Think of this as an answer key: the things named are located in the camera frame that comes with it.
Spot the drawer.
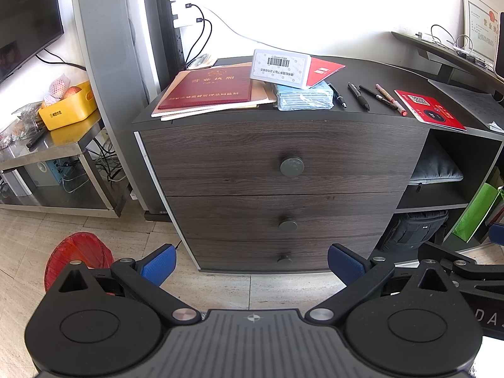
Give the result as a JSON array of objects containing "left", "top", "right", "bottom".
[
  {"left": 168, "top": 192, "right": 401, "bottom": 242},
  {"left": 140, "top": 119, "right": 427, "bottom": 196},
  {"left": 188, "top": 238, "right": 381, "bottom": 273}
]

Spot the dark wood drawer cabinet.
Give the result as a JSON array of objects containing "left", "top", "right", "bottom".
[{"left": 132, "top": 58, "right": 503, "bottom": 273}]

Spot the black backpack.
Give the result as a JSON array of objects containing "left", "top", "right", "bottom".
[{"left": 378, "top": 210, "right": 449, "bottom": 253}]

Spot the red mesh waste bin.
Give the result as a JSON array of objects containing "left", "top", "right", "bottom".
[{"left": 43, "top": 231, "right": 114, "bottom": 291}]

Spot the green paper bag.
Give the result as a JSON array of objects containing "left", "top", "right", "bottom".
[{"left": 453, "top": 183, "right": 503, "bottom": 242}]

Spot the grey cushion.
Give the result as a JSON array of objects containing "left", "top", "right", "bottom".
[{"left": 408, "top": 143, "right": 464, "bottom": 186}]

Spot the red tipped pen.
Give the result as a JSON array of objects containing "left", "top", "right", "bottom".
[{"left": 375, "top": 84, "right": 408, "bottom": 117}]

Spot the grey paper sheet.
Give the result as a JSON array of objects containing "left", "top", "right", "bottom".
[{"left": 428, "top": 79, "right": 504, "bottom": 134}]

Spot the thick black marker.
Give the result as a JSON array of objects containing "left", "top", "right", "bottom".
[{"left": 347, "top": 82, "right": 371, "bottom": 112}]

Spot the red QR code card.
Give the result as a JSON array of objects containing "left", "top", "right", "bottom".
[{"left": 395, "top": 90, "right": 466, "bottom": 131}]

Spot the yellow plastic basket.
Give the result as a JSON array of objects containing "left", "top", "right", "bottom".
[{"left": 38, "top": 81, "right": 97, "bottom": 131}]

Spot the slim black pen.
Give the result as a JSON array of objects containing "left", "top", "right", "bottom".
[{"left": 359, "top": 85, "right": 397, "bottom": 110}]

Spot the dark red certificate book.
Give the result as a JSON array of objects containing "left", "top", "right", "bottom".
[{"left": 158, "top": 63, "right": 252, "bottom": 111}]

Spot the beige paper folder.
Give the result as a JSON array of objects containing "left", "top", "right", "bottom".
[{"left": 151, "top": 62, "right": 276, "bottom": 121}]

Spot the red booklet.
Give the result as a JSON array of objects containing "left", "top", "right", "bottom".
[{"left": 306, "top": 57, "right": 344, "bottom": 88}]

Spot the framed certificate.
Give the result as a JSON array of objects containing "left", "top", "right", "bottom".
[{"left": 462, "top": 0, "right": 500, "bottom": 67}]

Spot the black television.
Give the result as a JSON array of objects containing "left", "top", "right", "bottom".
[{"left": 0, "top": 0, "right": 63, "bottom": 80}]

